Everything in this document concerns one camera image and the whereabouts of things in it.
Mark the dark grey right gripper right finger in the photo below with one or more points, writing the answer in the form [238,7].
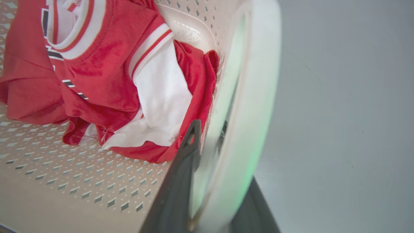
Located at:
[249,213]

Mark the red and white jersey shirt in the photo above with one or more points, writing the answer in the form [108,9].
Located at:
[106,74]

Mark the white perforated plastic laundry basket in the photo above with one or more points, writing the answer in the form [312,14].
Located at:
[77,181]

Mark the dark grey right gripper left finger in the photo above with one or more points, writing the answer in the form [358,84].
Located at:
[176,191]

